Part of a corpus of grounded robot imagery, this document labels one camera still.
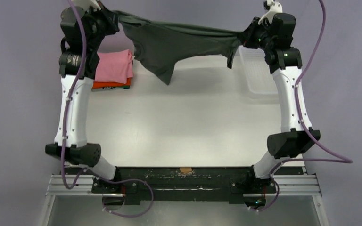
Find black mounting base plate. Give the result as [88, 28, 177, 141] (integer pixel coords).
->
[74, 167, 303, 208]

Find folded pink t shirt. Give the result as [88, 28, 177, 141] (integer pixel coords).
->
[95, 49, 134, 84]

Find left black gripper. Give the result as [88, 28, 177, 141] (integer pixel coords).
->
[82, 0, 119, 50]

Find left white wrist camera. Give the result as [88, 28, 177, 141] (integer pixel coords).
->
[71, 0, 101, 10]

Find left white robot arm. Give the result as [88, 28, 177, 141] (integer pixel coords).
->
[45, 5, 122, 193]

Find white plastic basket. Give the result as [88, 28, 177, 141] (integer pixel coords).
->
[239, 47, 278, 99]

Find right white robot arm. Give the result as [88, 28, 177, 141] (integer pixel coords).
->
[239, 12, 321, 192]

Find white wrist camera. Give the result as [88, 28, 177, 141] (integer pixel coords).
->
[71, 0, 101, 10]
[258, 0, 283, 24]

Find dark grey t shirt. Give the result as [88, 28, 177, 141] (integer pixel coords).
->
[115, 10, 242, 85]

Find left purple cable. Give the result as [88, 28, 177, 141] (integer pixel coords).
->
[60, 0, 154, 218]

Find folded orange t shirt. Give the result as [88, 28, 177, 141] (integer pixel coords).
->
[92, 78, 132, 88]

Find brown tape piece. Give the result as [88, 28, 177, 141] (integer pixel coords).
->
[180, 167, 193, 175]

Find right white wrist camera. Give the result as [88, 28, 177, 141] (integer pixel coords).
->
[258, 0, 283, 24]

